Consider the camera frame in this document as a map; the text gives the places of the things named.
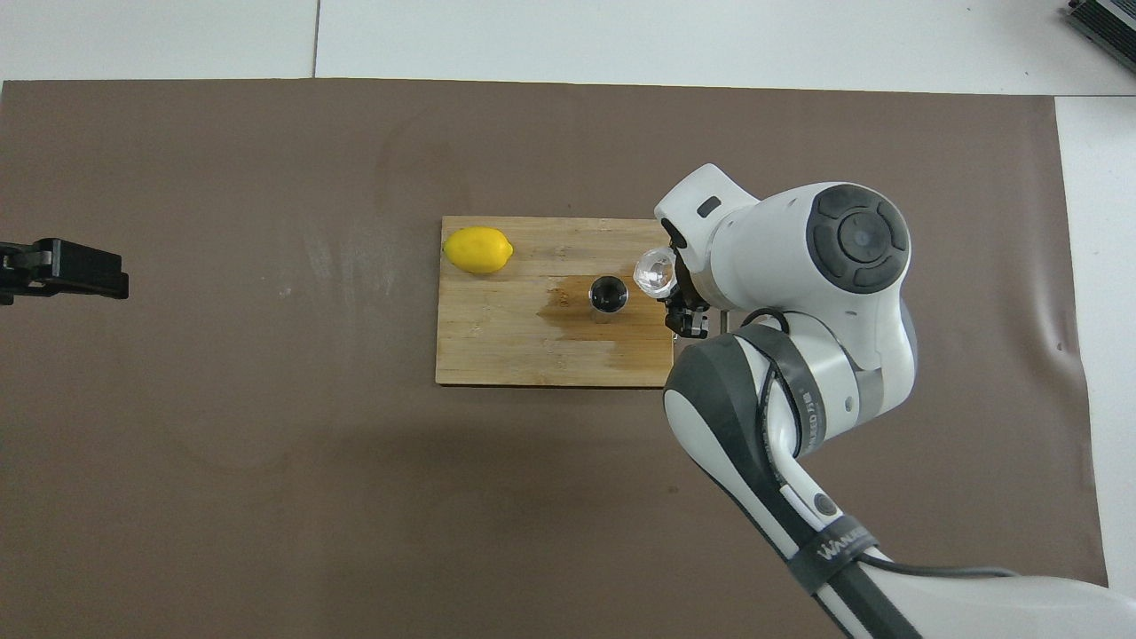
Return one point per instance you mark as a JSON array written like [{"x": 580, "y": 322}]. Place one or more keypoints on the yellow lemon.
[{"x": 478, "y": 250}]

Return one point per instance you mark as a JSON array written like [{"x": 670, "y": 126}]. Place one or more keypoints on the steel jigger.
[{"x": 609, "y": 295}]

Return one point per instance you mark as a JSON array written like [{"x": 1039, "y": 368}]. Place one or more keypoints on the grey ribbed metal device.
[{"x": 1109, "y": 27}]

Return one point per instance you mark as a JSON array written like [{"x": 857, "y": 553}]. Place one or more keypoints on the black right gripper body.
[{"x": 692, "y": 288}]

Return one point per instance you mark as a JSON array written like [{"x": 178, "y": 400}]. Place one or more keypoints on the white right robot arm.
[{"x": 799, "y": 266}]

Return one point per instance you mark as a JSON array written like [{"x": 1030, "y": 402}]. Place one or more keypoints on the brown paper table mat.
[{"x": 266, "y": 444}]

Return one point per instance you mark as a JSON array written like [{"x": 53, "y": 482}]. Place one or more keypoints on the wooden cutting board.
[{"x": 497, "y": 346}]

